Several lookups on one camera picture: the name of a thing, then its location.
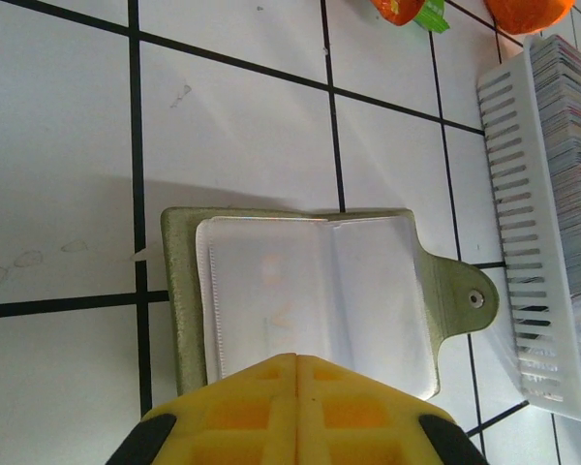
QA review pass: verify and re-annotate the green card holder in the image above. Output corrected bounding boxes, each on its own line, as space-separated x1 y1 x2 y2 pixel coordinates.
160 206 500 404

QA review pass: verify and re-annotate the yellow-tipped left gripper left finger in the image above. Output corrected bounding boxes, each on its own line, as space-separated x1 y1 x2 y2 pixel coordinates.
105 353 299 465

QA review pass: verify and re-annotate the stack of credit cards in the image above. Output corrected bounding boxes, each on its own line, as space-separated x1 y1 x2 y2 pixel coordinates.
530 34 581 299

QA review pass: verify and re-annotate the orange crumpled ball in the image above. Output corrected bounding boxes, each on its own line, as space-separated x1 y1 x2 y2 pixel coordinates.
483 0 576 36

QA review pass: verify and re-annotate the red and yellow candy bag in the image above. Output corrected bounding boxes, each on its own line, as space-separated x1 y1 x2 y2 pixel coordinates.
367 0 425 26

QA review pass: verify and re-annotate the small green snack packet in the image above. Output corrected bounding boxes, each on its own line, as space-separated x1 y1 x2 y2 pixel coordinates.
413 0 451 34

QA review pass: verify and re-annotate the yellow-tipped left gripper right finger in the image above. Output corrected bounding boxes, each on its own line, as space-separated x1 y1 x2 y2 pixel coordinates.
294 354 490 465

